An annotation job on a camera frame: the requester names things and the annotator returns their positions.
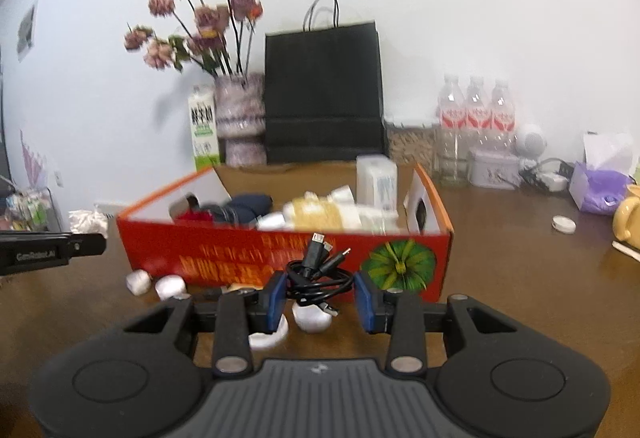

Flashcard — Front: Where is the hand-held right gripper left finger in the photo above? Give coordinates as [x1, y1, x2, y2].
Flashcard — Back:
[120, 271, 290, 378]

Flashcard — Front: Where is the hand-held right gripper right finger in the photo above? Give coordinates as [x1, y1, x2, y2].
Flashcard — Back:
[353, 269, 521, 378]

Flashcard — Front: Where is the black usb cable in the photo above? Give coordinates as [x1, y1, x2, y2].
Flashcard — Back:
[285, 232, 353, 316]

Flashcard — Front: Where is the red cardboard box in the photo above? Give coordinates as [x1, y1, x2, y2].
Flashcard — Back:
[116, 163, 455, 303]

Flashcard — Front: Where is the white plastic wrapper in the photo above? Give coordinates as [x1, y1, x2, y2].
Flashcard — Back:
[357, 205, 401, 234]

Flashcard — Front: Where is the yellow packet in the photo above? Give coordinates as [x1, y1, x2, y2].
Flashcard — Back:
[282, 195, 361, 232]

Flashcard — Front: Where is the dark blue cloth bundle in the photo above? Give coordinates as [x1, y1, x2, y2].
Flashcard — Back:
[200, 193, 273, 225]

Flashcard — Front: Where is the wooden desktop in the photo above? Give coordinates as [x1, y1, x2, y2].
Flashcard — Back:
[0, 161, 640, 438]

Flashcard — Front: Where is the metal storage rack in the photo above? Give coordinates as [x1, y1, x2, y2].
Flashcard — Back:
[0, 175, 64, 234]

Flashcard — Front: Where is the clear cotton swab box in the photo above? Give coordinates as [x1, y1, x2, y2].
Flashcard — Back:
[356, 155, 399, 209]

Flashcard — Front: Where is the clear glass jar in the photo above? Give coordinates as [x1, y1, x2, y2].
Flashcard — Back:
[436, 138, 471, 189]

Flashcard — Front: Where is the clear food container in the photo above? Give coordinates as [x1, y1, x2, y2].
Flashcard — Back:
[385, 115, 439, 164]

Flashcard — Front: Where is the white tin box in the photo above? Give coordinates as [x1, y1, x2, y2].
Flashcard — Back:
[468, 148, 521, 190]

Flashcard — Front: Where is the green white milk carton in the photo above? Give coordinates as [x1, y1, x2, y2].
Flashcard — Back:
[187, 85, 221, 170]

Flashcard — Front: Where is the mottled purple vase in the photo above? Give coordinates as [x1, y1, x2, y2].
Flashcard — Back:
[214, 72, 267, 166]

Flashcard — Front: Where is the red label water bottle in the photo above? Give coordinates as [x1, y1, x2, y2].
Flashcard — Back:
[465, 75, 494, 152]
[490, 78, 517, 152]
[436, 73, 467, 159]

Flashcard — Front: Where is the black paper bag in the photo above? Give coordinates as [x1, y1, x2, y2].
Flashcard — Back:
[263, 0, 387, 165]

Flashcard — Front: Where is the white round speaker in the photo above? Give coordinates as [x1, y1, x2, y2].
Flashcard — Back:
[515, 123, 547, 157]

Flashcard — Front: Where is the purple tissue box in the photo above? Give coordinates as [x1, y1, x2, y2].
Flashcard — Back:
[569, 132, 635, 216]

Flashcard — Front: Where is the white spoon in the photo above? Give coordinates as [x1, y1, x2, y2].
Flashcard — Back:
[612, 239, 640, 262]

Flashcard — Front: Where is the yellow mug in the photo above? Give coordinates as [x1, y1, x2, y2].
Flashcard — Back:
[612, 185, 640, 250]

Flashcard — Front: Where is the dried pink rose bouquet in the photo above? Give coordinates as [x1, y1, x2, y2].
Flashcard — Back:
[124, 0, 264, 78]

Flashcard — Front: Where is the purple wall sticker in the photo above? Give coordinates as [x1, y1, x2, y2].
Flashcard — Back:
[20, 129, 49, 189]

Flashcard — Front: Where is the wall poster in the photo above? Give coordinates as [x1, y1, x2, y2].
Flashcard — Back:
[16, 0, 39, 62]

